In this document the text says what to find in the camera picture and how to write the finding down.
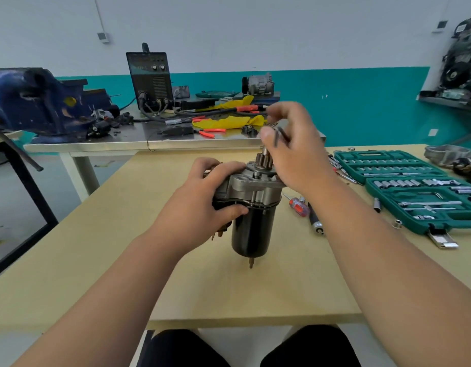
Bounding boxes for person's right hand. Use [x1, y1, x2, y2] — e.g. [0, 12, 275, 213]
[258, 102, 338, 196]

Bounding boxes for person's left hand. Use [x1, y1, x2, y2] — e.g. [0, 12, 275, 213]
[149, 156, 250, 261]

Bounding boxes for small dark metal tool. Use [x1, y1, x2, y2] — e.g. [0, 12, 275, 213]
[273, 123, 292, 148]

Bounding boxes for black and silver starter motor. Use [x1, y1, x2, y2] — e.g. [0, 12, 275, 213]
[210, 146, 288, 270]

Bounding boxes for person's right forearm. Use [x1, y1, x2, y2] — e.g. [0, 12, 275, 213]
[306, 179, 471, 367]

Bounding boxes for person's left forearm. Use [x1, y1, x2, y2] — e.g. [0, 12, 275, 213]
[12, 229, 179, 367]

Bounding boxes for yellow cloth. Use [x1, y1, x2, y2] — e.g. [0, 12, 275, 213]
[205, 95, 255, 111]
[192, 115, 267, 130]

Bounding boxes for silver compressor unit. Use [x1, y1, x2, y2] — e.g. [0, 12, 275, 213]
[242, 72, 275, 97]

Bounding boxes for bunch of silver wrenches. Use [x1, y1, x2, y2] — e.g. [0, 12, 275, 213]
[327, 152, 364, 186]

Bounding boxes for black flat tool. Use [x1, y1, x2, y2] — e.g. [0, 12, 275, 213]
[161, 125, 195, 136]

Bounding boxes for black welding machine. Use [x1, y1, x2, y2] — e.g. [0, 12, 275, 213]
[126, 43, 174, 113]

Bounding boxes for steel workbench with white legs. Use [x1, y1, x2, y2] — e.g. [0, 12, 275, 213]
[23, 107, 327, 203]

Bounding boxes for row of silver sockets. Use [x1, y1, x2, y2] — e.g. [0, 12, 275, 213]
[373, 179, 461, 189]

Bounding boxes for person's left leg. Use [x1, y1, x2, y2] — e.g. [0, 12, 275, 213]
[137, 329, 231, 367]

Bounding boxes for person's leg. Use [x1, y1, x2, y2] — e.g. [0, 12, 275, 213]
[259, 325, 363, 367]
[137, 329, 231, 367]

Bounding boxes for open green socket set case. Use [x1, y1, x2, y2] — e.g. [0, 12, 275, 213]
[334, 150, 471, 250]

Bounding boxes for person's right leg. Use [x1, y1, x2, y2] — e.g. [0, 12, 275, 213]
[259, 325, 363, 367]

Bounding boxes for grey metal casting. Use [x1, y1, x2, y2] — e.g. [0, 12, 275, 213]
[424, 145, 471, 180]

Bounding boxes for engine assembly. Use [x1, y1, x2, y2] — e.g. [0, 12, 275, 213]
[439, 12, 471, 100]

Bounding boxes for blue bench vise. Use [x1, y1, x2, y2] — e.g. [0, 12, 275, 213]
[0, 67, 121, 144]

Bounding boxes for red-handled pliers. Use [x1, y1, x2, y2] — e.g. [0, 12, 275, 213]
[193, 127, 227, 139]

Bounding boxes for red-handled screwdriver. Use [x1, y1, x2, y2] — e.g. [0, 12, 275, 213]
[283, 193, 310, 218]

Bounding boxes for black-handled ratchet driver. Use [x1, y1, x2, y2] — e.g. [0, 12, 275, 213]
[307, 202, 325, 236]

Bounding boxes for black welding cables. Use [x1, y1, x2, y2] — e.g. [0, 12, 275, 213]
[137, 93, 194, 123]

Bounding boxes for grey wall shelf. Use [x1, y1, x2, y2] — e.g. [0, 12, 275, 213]
[416, 91, 471, 113]

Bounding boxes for black metal table frame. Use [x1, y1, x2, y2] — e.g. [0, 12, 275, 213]
[0, 139, 59, 281]

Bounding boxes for white wall conduit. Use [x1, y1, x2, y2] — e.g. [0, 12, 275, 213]
[93, 0, 106, 33]

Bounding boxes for black vise handle rod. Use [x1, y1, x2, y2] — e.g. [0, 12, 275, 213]
[0, 124, 44, 173]

